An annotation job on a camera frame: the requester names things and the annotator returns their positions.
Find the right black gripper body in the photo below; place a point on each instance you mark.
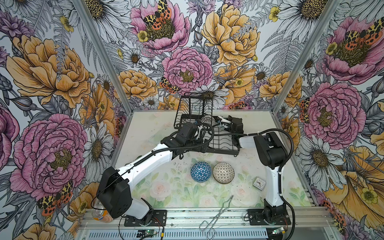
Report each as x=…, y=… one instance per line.
x=229, y=129

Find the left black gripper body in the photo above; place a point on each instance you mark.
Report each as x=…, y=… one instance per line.
x=188, y=140

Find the white lattice pattern bowl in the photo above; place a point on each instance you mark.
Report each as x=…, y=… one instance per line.
x=208, y=119

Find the blue triangle pattern bowl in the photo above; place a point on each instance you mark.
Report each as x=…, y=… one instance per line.
x=201, y=172

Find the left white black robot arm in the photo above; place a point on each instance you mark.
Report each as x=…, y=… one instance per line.
x=116, y=185

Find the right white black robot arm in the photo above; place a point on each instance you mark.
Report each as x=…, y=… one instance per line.
x=275, y=148

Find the brown dotted pattern bowl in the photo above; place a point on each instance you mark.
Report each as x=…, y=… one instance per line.
x=223, y=173

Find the left green circuit board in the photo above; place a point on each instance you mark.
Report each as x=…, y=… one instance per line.
x=144, y=234

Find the green circuit board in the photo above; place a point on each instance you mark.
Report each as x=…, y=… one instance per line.
x=278, y=231
x=144, y=234

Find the right green circuit board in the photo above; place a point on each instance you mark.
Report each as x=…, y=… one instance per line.
x=278, y=231

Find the orange soda can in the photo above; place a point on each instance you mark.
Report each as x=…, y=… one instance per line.
x=101, y=215

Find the black wire dish rack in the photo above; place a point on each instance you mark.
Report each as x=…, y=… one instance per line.
x=191, y=109

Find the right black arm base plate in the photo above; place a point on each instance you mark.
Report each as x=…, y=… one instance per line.
x=265, y=217

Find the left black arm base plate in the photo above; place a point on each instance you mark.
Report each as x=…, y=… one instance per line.
x=155, y=218

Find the metal wire tongs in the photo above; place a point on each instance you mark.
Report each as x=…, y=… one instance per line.
x=209, y=227

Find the aluminium front rail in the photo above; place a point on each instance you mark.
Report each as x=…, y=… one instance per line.
x=310, y=223

